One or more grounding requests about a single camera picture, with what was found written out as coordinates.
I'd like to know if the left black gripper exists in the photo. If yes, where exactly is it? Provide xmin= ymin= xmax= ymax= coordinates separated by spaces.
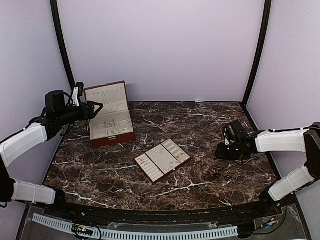
xmin=56 ymin=101 xmax=104 ymax=126

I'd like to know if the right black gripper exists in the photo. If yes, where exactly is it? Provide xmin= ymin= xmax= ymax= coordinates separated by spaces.
xmin=215 ymin=141 xmax=242 ymax=161

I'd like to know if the beige jewelry tray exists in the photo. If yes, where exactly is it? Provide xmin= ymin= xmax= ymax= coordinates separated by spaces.
xmin=134 ymin=139 xmax=191 ymax=185

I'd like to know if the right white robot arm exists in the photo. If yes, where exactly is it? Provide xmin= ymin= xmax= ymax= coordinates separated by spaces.
xmin=215 ymin=120 xmax=320 ymax=217

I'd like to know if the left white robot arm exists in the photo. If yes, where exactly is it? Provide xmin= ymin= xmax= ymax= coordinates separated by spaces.
xmin=0 ymin=86 xmax=104 ymax=218

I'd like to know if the wooden jewelry box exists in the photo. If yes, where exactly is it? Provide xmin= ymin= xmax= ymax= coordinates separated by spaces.
xmin=84 ymin=81 xmax=136 ymax=148

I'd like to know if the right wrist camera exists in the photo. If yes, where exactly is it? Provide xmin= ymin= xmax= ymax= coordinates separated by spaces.
xmin=222 ymin=128 xmax=231 ymax=146

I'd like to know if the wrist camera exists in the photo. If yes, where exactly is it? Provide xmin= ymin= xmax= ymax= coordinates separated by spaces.
xmin=222 ymin=128 xmax=231 ymax=146
xmin=71 ymin=82 xmax=84 ymax=107

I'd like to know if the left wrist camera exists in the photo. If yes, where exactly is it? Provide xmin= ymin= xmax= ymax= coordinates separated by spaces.
xmin=71 ymin=82 xmax=84 ymax=107

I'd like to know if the black front rail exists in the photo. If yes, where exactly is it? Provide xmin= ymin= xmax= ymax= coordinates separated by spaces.
xmin=27 ymin=193 xmax=298 ymax=226

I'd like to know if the left black frame post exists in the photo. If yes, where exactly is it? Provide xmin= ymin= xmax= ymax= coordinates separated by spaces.
xmin=49 ymin=0 xmax=76 ymax=89

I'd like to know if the black frame post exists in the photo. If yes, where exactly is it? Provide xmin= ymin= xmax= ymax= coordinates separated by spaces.
xmin=49 ymin=0 xmax=76 ymax=89
xmin=241 ymin=0 xmax=272 ymax=108

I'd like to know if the white slotted cable duct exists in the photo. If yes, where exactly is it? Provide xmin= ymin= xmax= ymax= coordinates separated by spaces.
xmin=31 ymin=213 xmax=239 ymax=240

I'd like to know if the right black frame post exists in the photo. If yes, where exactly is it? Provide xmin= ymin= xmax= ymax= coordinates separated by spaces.
xmin=241 ymin=0 xmax=272 ymax=108

